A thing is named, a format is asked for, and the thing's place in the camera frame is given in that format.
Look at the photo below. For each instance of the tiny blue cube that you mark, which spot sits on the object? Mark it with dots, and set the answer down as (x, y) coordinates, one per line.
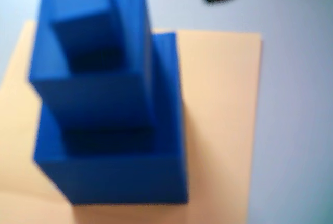
(86, 26)

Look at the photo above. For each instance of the small blue cube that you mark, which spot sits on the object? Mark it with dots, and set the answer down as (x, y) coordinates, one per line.
(104, 99)

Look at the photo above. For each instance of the medium blue cube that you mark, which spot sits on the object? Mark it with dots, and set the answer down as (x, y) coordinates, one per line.
(117, 177)

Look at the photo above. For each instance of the orange paper square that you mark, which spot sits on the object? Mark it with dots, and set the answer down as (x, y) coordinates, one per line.
(221, 104)

